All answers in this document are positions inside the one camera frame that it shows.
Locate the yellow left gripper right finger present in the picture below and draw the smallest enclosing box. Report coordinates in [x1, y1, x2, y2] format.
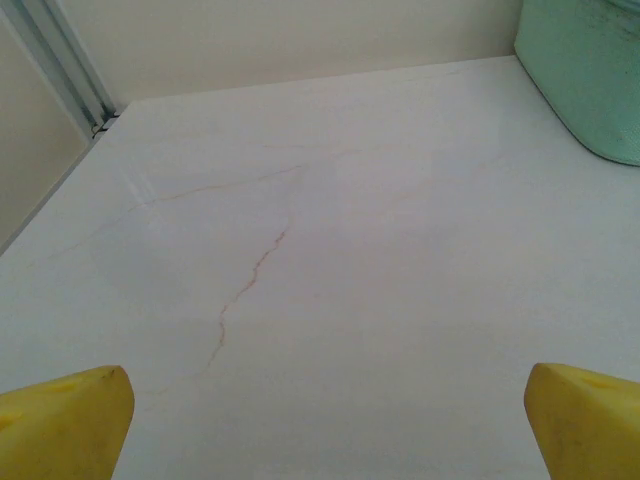
[523, 362, 640, 480]

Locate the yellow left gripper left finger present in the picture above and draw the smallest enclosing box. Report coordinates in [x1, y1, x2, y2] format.
[0, 364, 136, 480]

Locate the mint green zip pouch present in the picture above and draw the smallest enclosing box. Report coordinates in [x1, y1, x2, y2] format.
[513, 0, 640, 168]

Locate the aluminium frame post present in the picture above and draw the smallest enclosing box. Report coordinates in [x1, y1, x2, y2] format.
[0, 0, 121, 137]

